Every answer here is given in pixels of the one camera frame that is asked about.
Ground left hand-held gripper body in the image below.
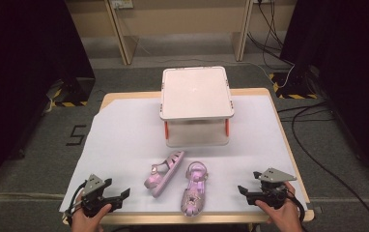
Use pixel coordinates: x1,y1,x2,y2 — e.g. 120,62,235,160
80,173,123,218

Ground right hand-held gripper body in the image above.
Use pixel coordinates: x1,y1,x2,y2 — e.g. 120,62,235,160
245,167,298,210

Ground person's left hand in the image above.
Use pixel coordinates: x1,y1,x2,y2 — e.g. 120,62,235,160
71,202,113,232

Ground person's right hand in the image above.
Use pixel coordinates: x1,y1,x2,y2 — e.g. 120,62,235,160
254,181,304,232

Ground pink sandal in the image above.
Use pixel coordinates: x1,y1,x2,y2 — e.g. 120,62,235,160
143,150,186,199
180,160,210,218

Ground white table sheet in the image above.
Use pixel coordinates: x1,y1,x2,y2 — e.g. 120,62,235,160
58,94,309,215

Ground yellow-black striped stand base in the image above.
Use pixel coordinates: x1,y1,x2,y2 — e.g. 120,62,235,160
269,71,320,101
44,76,97,108

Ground white lidded storage box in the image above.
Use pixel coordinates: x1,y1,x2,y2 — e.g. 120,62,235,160
158,66,236,149

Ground black curtain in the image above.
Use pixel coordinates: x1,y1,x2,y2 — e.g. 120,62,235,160
279,0,369,183
0,0,96,196

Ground beige wooden desk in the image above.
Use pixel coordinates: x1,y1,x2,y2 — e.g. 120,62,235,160
65,0,298,67

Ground white power socket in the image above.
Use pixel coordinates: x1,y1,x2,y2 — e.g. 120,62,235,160
110,0,135,10

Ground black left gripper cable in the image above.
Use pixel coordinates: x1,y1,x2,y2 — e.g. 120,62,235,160
64,181,88,225

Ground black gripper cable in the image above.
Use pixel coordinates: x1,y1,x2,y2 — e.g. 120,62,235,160
64,181,88,225
287,188,306,224

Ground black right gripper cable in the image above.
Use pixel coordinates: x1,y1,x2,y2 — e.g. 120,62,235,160
287,188,306,224

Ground black floor cable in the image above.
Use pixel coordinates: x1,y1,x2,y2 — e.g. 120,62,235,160
276,101,369,232

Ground white floor cable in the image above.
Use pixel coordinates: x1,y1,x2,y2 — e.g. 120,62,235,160
133,35,297,90

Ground black hanging cable bundle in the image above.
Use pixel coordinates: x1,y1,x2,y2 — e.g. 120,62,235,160
245,0,296,71

